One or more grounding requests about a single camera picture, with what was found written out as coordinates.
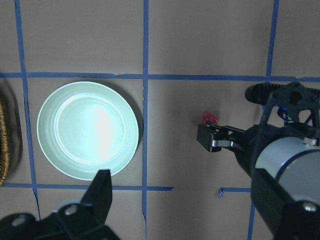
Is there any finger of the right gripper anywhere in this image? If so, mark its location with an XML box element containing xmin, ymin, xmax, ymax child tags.
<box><xmin>196</xmin><ymin>120</ymin><xmax>250</xmax><ymax>153</ymax></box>
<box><xmin>244</xmin><ymin>82</ymin><xmax>284</xmax><ymax>105</ymax></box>

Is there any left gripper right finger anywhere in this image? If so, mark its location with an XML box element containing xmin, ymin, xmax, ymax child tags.
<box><xmin>80</xmin><ymin>169</ymin><xmax>112</xmax><ymax>224</ymax></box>

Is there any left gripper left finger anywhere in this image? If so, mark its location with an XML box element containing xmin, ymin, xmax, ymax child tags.
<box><xmin>0</xmin><ymin>213</ymin><xmax>39</xmax><ymax>240</ymax></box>

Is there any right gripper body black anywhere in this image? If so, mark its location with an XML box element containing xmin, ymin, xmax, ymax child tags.
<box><xmin>238</xmin><ymin>123</ymin><xmax>320</xmax><ymax>179</ymax></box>

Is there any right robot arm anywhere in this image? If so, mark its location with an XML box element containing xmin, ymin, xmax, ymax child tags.
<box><xmin>196</xmin><ymin>82</ymin><xmax>320</xmax><ymax>240</ymax></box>

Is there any pale green plate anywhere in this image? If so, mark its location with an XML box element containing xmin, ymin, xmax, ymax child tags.
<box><xmin>36</xmin><ymin>81</ymin><xmax>139</xmax><ymax>181</ymax></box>

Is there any woven wicker basket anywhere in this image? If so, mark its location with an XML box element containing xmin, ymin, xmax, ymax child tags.
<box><xmin>0</xmin><ymin>100</ymin><xmax>11</xmax><ymax>186</ymax></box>

